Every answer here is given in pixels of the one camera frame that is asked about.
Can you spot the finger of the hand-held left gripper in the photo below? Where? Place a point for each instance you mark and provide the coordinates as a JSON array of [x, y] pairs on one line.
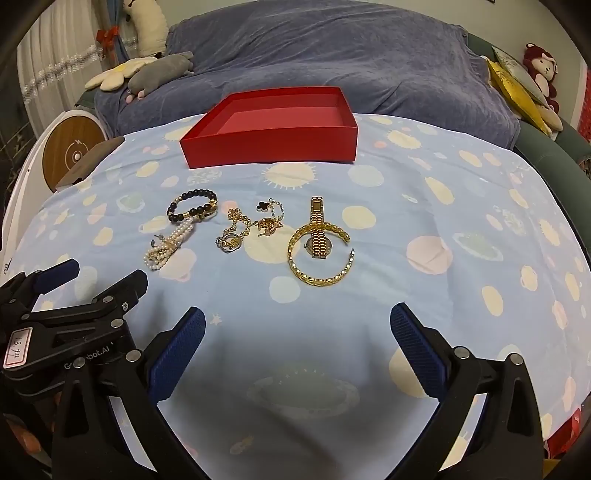
[[60, 272], [121, 287]]

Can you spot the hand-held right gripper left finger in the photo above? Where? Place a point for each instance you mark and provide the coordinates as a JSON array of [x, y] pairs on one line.
[[178, 355]]

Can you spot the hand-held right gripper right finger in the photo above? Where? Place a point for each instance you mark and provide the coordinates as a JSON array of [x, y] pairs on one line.
[[415, 350]]

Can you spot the gold bangle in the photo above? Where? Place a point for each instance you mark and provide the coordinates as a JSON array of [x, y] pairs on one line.
[[318, 280]]

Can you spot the gold hoop earring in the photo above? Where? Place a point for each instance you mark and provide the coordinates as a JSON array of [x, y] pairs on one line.
[[268, 225]]

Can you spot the gold watch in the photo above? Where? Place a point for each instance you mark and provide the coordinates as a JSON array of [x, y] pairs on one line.
[[316, 207]]

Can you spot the red cardboard box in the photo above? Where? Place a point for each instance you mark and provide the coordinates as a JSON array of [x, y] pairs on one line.
[[268, 143]]

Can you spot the brown flat pad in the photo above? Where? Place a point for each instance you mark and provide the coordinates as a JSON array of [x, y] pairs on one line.
[[92, 159]]

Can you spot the white round wooden-top device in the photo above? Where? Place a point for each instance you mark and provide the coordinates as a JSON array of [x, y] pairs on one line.
[[69, 147]]

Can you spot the light blue printed sheet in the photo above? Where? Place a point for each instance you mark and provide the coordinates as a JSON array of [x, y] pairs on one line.
[[415, 207]]

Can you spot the flower-shaped plush pillow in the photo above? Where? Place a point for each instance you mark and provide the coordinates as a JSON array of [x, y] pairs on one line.
[[115, 74]]

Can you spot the grey plush toy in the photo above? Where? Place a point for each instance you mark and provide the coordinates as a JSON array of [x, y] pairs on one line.
[[157, 74]]

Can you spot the white curtain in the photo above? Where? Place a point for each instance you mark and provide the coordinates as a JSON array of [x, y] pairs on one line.
[[55, 55]]

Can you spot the red bow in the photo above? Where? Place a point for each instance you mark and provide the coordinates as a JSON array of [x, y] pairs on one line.
[[110, 40]]

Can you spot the green sofa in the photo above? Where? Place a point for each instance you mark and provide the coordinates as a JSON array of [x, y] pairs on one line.
[[554, 152]]

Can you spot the white plush toy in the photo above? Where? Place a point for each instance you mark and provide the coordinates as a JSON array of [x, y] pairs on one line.
[[147, 27]]

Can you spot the yellow pillow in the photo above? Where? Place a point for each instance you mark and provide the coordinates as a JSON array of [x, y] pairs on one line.
[[517, 92]]

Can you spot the grey patterned pillow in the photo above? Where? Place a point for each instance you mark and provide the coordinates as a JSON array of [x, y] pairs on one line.
[[519, 69]]

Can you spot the blue-grey blanket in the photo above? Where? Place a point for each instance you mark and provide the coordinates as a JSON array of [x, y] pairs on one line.
[[323, 60]]

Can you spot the red monkey plush toy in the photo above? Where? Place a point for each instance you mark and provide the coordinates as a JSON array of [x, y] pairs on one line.
[[542, 69]]

